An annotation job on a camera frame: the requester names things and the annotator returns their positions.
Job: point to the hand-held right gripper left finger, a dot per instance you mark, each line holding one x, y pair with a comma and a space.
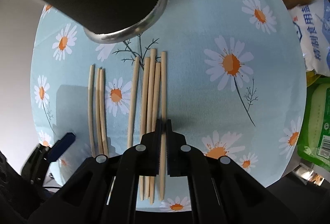
159, 151

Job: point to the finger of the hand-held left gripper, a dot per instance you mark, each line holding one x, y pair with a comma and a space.
63, 144

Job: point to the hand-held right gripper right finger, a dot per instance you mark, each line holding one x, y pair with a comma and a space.
169, 151

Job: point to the light bamboo chopstick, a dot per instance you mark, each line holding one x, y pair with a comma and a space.
163, 85

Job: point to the row of wooden chopsticks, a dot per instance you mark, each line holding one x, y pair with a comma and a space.
151, 77

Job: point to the blue daisy print tablecloth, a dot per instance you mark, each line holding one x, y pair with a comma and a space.
193, 33

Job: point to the green food packet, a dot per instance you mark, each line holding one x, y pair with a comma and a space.
317, 123

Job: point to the white blue-print salt bag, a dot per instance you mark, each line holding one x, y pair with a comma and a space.
314, 33

